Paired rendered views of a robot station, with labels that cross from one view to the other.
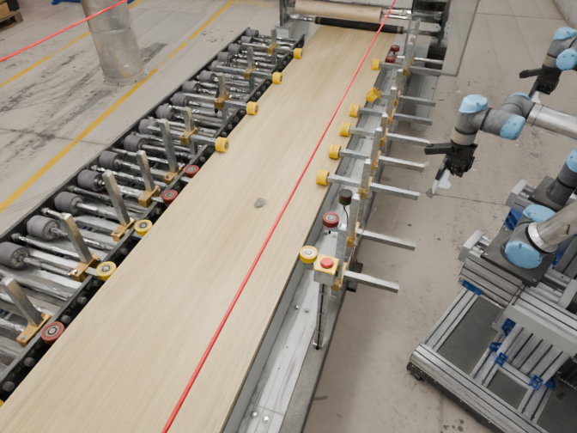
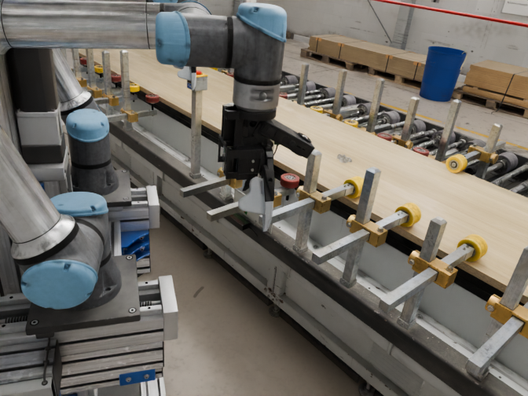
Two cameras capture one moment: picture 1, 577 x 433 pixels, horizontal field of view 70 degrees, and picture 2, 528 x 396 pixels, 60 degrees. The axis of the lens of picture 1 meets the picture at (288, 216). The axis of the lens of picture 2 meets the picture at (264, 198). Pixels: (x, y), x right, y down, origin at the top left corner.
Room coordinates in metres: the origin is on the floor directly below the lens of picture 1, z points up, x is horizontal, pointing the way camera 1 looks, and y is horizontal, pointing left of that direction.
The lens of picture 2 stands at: (2.16, -1.80, 1.74)
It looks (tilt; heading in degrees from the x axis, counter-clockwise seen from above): 29 degrees down; 117
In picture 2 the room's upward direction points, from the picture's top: 6 degrees clockwise
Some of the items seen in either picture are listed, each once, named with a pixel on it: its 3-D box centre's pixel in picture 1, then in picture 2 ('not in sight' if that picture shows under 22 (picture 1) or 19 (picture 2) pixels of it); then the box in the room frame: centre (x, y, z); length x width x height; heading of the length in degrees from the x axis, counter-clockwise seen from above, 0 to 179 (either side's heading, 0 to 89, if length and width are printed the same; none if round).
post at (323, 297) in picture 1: (321, 314); (196, 134); (0.90, -0.13, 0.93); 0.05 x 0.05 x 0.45; 71
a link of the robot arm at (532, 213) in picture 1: (536, 225); (88, 135); (1.10, -0.93, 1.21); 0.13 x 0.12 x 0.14; 143
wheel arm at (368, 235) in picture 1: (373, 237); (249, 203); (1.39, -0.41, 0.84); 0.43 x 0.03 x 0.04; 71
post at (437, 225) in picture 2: (379, 149); (418, 283); (2.09, -0.55, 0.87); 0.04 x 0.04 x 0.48; 71
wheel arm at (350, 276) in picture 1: (349, 276); (223, 181); (1.17, -0.28, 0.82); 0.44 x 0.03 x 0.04; 71
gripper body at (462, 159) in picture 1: (458, 155); not in sight; (1.19, -0.59, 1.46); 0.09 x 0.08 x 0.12; 46
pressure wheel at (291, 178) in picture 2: (330, 225); (288, 188); (1.46, -0.21, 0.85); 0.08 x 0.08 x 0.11
